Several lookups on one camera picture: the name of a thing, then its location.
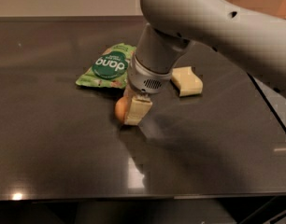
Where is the orange fruit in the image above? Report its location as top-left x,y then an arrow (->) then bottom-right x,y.
114,96 -> 129,123

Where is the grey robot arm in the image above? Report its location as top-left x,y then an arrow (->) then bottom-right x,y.
127,0 -> 286,98

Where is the yellow sponge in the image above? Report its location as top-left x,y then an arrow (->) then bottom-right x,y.
171,66 -> 203,97

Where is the green rice chip bag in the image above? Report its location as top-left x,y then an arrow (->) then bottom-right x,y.
76,43 -> 136,90

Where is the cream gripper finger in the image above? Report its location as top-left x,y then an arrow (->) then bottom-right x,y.
124,94 -> 152,126
123,84 -> 135,97

